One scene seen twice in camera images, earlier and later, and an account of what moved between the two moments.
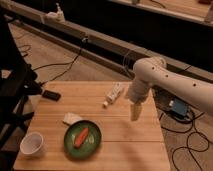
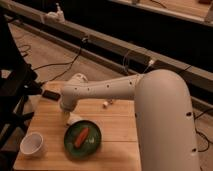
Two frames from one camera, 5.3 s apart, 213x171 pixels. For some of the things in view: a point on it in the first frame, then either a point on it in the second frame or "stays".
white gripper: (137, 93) → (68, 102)
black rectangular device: (51, 95) stays
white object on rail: (55, 16) stays
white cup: (33, 145) stays
